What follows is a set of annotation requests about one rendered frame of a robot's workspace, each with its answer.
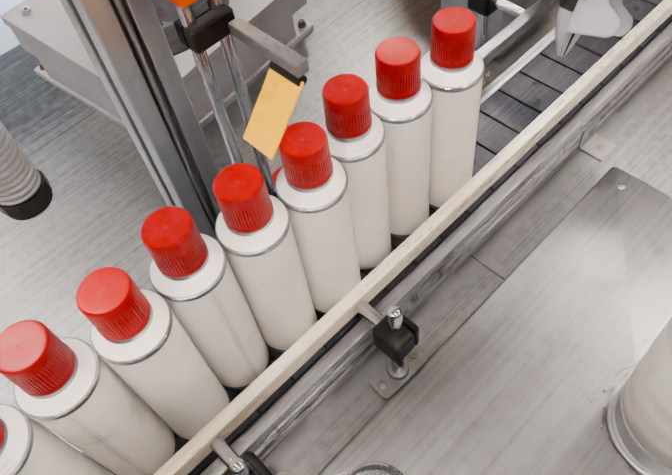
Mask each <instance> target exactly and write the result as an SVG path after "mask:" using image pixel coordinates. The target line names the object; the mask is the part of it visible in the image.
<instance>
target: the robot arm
mask: <svg viewBox="0 0 672 475"><path fill-rule="evenodd" d="M205 1H206V0H197V1H196V2H194V3H193V4H191V6H192V9H194V8H196V7H197V6H199V5H200V4H202V3H203V2H205ZM152 3H153V5H154V8H155V10H156V13H157V15H158V18H159V21H160V23H161V26H162V28H163V31H164V33H165V36H166V39H167V41H168V44H169V43H172V42H174V41H177V40H179V37H178V34H177V32H176V29H175V26H174V21H175V20H177V19H178V18H179V16H178V13H177V10H176V7H175V5H174V4H173V3H172V2H170V1H169V0H152ZM559 5H560V7H559V10H558V15H557V21H556V31H555V45H556V55H557V56H559V57H565V56H566V54H567V53H568V52H569V51H570V49H571V48H572V47H573V45H574V44H575V43H576V41H577V40H578V39H579V37H580V36H581V35H587V36H594V37H601V38H609V37H612V36H617V37H620V36H623V35H625V34H627V33H628V32H629V31H630V29H631V27H632V25H633V18H632V16H631V15H630V13H629V12H628V11H627V10H626V8H625V7H624V6H623V3H622V0H560V2H559Z"/></svg>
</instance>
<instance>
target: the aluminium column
mask: <svg viewBox="0 0 672 475"><path fill-rule="evenodd" d="M59 1H60V2H61V4H62V6H63V8H64V10H65V12H66V14H67V16H68V18H69V20H70V21H71V23H72V25H73V27H74V29H75V31H76V33H77V35H78V37H79V39H80V40H81V42H82V44H83V46H84V48H85V50H86V52H87V54H88V56H89V58H90V59H91V61H92V63H93V65H94V67H95V69H96V71H97V73H98V75H99V77H100V79H101V80H102V82H103V84H104V86H105V88H106V90H107V92H108V94H109V96H110V98H111V99H112V101H113V103H114V105H115V107H116V109H117V111H118V113H119V115H120V117H121V118H122V120H123V122H124V124H125V126H126V128H127V130H128V132H129V134H130V136H131V137H132V139H133V141H134V143H135V145H136V147H137V149H138V151H139V153H140V155H141V156H142V158H143V160H144V162H145V164H146V166H147V168H148V170H149V172H150V174H151V176H152V177H153V179H154V181H155V183H156V185H157V187H158V189H159V191H160V193H161V195H162V196H163V198H164V200H165V202H166V204H167V206H176V207H180V208H183V209H185V210H187V211H188V212H189V213H190V214H191V216H192V218H193V220H194V222H195V224H196V226H197V228H198V230H199V232H200V233H202V234H206V235H209V236H211V237H213V238H215V239H216V240H217V241H218V239H217V237H216V233H215V229H214V227H213V225H212V223H211V221H210V220H209V218H208V216H207V215H206V213H205V211H204V209H203V207H202V205H201V203H200V201H199V199H198V196H197V194H196V192H195V190H194V188H193V185H192V183H191V181H190V179H189V177H188V174H187V172H186V170H185V168H184V166H183V163H182V161H181V158H180V156H179V153H178V151H177V148H176V146H175V143H174V141H173V138H172V136H171V133H170V131H169V128H168V126H167V124H166V121H165V119H164V116H163V114H162V112H161V109H160V107H159V105H158V102H157V100H156V98H155V95H154V93H153V91H152V88H151V86H150V84H149V81H148V79H147V77H146V74H145V72H144V70H143V67H142V65H141V63H140V60H139V58H138V56H137V53H136V51H135V49H134V47H133V44H132V42H131V40H130V38H129V35H128V33H127V31H126V29H125V27H124V24H123V22H122V20H121V18H120V16H119V14H118V12H117V9H116V7H115V5H114V3H113V1H112V0H59ZM121 2H122V4H123V7H124V9H125V11H126V13H127V15H128V18H129V20H130V22H131V24H132V27H133V29H134V31H135V33H136V36H137V38H138V40H139V43H140V45H141V47H142V50H143V52H144V54H145V57H146V59H147V61H148V64H149V66H150V69H151V71H152V73H153V76H154V78H155V81H156V83H157V85H158V88H159V90H160V93H161V95H162V97H163V100H164V102H165V105H166V107H167V110H168V112H169V114H170V117H171V119H172V122H173V124H174V127H175V129H176V132H177V134H178V137H179V139H180V142H181V145H182V147H183V150H184V153H185V155H186V158H187V160H188V163H189V165H190V168H191V170H192V172H193V175H194V177H195V180H196V182H197V184H198V187H199V189H200V191H201V193H202V196H203V198H204V200H205V202H206V204H207V206H208V207H209V209H210V211H211V213H212V214H213V216H214V218H215V220H216V219H217V217H218V215H219V213H220V212H221V210H220V208H219V205H218V203H217V200H216V198H215V195H214V193H213V189H212V186H213V181H214V179H215V177H216V176H217V174H218V173H219V172H218V169H217V167H216V164H215V162H214V159H213V157H212V154H211V151H210V149H209V146H208V144H207V141H206V139H205V136H204V134H203V131H202V128H201V126H200V123H199V121H198V118H197V116H196V113H195V110H194V108H193V105H192V103H191V100H190V98H189V95H188V92H187V90H186V87H185V85H184V82H183V80H182V77H181V74H180V72H179V69H178V67H177V64H176V62H175V59H174V57H173V54H172V51H171V49H170V46H169V44H168V41H167V39H166V36H165V33H164V31H163V28H162V26H161V23H160V21H159V18H158V15H157V13H156V10H155V8H154V5H153V3H152V0H121ZM218 242H219V241H218Z"/></svg>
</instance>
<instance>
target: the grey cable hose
mask: <svg viewBox="0 0 672 475"><path fill-rule="evenodd" d="M52 197H53V192H52V188H51V185H50V183H49V180H48V179H47V178H46V176H45V175H44V174H43V172H42V171H40V170H38V169H36V168H35V167H34V165H33V164H32V163H31V161H30V160H29V159H28V157H27V156H26V155H25V154H24V152H23V151H22V150H21V148H20V147H19V145H18V144H17V143H16V141H15V140H14V139H13V137H12V136H11V134H9V132H8V131H7V130H6V128H5V127H4V125H3V124H2V123H1V122H0V212H1V213H3V214H5V215H7V216H9V217H10V218H12V219H14V220H28V219H31V218H34V217H36V216H38V215H40V214H41V213H42V212H44V211H45V210H46V209H47V208H48V206H49V205H50V203H51V201H52Z"/></svg>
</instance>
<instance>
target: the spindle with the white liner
mask: <svg viewBox="0 0 672 475"><path fill-rule="evenodd" d="M607 423H608V429H609V432H610V435H611V438H612V441H613V443H614V445H615V447H616V448H617V450H618V451H619V453H620V454H621V456H622V457H623V458H624V460H625V461H626V462H627V463H628V464H629V465H630V466H631V467H632V468H633V469H634V470H636V471H637V472H638V473H640V474H641V475H672V316H671V318H670V319H669V321H668V322H667V324H666V326H665V327H664V328H663V329H662V330H661V332H660V333H659V334H658V336H657V337H656V338H655V340H654V341H653V343H652V344H651V346H650V348H649V349H648V351H647V352H646V354H645V355H644V356H643V357H642V359H641V360H640V361H639V362H638V364H637V365H636V367H634V368H633V369H632V370H631V371H630V373H629V374H628V375H627V377H626V378H625V380H624V381H623V382H622V383H620V385H619V386H618V387H617V388H616V390H615V391H614V392H613V394H612V396H611V398H610V401H609V404H608V409H607Z"/></svg>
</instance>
